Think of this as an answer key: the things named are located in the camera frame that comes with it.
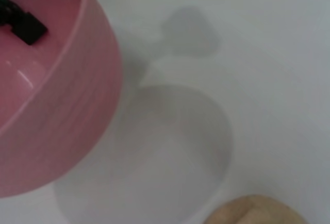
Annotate pink plastic bowl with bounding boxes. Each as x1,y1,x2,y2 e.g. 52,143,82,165
0,0,123,199

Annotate tan egg yolk pastry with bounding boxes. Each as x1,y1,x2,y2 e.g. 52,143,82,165
205,194,309,224

